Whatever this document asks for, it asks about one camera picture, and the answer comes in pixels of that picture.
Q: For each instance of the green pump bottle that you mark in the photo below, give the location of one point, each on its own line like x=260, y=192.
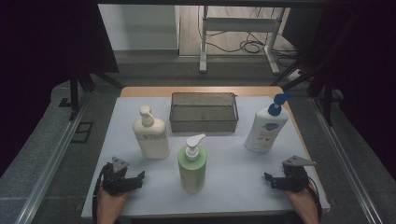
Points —
x=192, y=171

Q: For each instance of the black curtain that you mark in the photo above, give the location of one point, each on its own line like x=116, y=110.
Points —
x=364, y=62
x=37, y=62

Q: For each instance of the person's left hand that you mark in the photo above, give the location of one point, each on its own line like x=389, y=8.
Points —
x=111, y=203

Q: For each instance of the aluminium rail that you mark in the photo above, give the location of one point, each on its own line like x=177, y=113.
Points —
x=49, y=168
x=345, y=161

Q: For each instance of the white power strip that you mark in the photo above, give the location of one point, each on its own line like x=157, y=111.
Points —
x=294, y=75

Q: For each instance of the white metal desk frame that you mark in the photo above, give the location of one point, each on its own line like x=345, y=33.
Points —
x=238, y=24

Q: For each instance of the black metal stand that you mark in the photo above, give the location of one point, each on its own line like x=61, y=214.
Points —
x=327, y=102
x=74, y=93

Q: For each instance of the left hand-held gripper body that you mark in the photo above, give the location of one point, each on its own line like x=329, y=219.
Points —
x=115, y=182

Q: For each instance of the grey mesh basket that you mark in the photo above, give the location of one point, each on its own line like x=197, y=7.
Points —
x=204, y=124

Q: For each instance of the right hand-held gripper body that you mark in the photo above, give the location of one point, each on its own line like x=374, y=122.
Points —
x=296, y=179

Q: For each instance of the cream pump bottle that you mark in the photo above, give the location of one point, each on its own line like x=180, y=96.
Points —
x=153, y=140

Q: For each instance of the white bottle with blue pump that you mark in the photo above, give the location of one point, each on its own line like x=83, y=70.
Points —
x=264, y=130

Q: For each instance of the person's right hand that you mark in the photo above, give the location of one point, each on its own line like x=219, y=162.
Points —
x=305, y=202

